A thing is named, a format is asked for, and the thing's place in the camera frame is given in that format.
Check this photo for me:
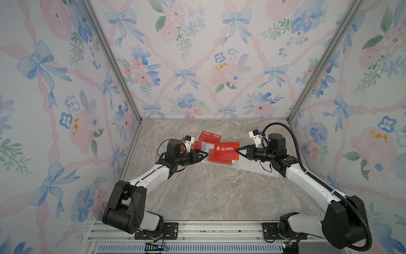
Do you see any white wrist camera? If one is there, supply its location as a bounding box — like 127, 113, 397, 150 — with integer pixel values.
181, 135, 195, 152
248, 129, 263, 148

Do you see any left aluminium corner post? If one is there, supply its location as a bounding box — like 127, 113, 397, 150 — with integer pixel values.
78, 0, 142, 124

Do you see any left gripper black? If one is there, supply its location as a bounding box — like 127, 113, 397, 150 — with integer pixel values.
176, 149, 207, 166

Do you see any right aluminium corner post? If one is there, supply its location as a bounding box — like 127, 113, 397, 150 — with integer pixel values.
287, 0, 365, 124

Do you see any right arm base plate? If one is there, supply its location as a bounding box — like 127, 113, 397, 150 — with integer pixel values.
261, 222, 301, 241

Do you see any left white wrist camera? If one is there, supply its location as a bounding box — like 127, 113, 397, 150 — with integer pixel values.
181, 135, 195, 152

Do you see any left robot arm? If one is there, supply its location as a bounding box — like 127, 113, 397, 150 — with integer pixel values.
102, 139, 208, 239

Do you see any red card 100 percent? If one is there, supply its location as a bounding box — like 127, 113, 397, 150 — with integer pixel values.
213, 142, 240, 162

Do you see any aluminium corner post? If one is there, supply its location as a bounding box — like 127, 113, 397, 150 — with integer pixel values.
287, 0, 365, 124
78, 0, 142, 124

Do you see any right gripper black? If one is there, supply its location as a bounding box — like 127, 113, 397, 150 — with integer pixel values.
235, 144, 275, 163

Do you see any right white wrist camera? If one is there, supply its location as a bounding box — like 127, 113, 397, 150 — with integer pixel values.
248, 129, 263, 148

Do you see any red card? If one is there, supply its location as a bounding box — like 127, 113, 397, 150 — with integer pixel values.
180, 141, 202, 152
208, 160, 235, 167
198, 131, 222, 144

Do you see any aluminium front rail frame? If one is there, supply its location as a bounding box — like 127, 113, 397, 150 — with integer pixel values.
79, 219, 361, 254

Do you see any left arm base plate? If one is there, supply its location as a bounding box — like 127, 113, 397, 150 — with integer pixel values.
134, 222, 179, 240

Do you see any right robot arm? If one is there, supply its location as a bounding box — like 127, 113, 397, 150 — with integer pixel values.
235, 123, 373, 254

